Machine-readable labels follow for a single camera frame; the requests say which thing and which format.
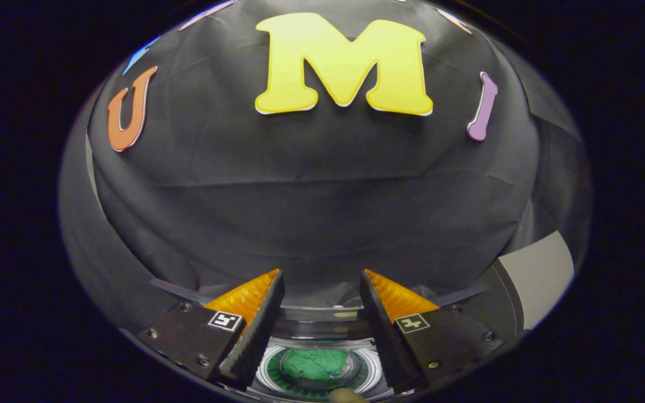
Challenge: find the beige cabinet with dark top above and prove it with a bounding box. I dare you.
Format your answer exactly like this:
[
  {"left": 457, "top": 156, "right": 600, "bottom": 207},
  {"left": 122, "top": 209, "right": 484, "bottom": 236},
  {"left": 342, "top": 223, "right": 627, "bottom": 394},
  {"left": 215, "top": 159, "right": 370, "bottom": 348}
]
[{"left": 496, "top": 231, "right": 575, "bottom": 331}]

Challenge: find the grey washing machine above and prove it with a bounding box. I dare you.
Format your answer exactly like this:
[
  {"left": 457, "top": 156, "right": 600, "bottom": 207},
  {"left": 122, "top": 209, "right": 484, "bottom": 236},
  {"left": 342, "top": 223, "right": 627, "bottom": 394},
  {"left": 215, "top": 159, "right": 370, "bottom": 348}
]
[{"left": 152, "top": 260, "right": 525, "bottom": 401}]

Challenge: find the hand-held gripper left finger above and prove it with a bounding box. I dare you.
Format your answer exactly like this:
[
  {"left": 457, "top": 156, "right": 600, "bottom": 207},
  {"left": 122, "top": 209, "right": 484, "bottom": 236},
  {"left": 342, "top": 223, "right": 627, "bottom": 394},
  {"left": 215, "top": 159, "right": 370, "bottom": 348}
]
[{"left": 137, "top": 269, "right": 287, "bottom": 391}]

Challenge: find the black backdrop cloth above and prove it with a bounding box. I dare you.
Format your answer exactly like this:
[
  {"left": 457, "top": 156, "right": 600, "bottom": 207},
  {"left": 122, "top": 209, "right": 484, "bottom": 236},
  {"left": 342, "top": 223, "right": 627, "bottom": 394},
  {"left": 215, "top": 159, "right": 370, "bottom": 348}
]
[{"left": 59, "top": 0, "right": 592, "bottom": 336}]

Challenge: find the dark washing machine lid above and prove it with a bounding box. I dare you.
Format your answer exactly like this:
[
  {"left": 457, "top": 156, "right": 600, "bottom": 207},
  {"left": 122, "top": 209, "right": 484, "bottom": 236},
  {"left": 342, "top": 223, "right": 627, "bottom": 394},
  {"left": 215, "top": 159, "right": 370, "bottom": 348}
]
[{"left": 151, "top": 278, "right": 491, "bottom": 401}]

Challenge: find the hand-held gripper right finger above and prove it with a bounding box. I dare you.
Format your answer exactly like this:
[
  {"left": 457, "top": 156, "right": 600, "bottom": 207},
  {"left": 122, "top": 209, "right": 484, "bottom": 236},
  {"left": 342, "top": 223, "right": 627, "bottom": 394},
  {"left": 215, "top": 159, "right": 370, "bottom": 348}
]
[{"left": 359, "top": 269, "right": 505, "bottom": 392}]

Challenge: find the green polo shirt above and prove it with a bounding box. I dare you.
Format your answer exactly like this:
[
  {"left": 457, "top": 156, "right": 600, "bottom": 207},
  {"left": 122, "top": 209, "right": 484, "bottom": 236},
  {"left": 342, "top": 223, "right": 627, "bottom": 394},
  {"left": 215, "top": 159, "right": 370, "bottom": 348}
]
[{"left": 281, "top": 348, "right": 351, "bottom": 384}]

